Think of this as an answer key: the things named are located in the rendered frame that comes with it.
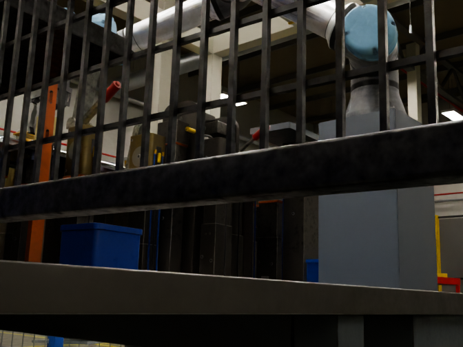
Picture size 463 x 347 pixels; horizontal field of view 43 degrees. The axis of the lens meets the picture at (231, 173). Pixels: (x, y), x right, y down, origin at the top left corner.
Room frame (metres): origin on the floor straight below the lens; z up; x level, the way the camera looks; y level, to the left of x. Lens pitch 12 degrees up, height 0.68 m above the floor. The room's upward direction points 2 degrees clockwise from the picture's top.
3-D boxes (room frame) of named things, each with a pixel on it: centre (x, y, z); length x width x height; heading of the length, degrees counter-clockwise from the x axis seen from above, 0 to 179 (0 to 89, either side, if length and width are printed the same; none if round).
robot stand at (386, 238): (1.38, -0.35, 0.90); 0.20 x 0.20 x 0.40; 48
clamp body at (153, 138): (1.44, 0.20, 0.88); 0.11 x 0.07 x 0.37; 53
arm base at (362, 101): (1.38, -0.35, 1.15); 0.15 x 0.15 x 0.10
